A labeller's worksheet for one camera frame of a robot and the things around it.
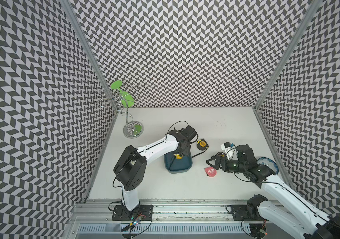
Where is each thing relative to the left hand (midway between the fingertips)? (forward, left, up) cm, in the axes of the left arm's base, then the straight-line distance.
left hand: (180, 151), depth 87 cm
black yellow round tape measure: (+8, -14, -5) cm, 17 cm away
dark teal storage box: (-7, +4, -5) cm, 9 cm away
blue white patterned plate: (-6, -53, -5) cm, 54 cm away
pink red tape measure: (-10, -17, -5) cm, 21 cm away
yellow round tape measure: (-2, +1, -2) cm, 3 cm away
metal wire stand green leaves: (+22, +33, +24) cm, 46 cm away
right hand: (-11, -16, +4) cm, 20 cm away
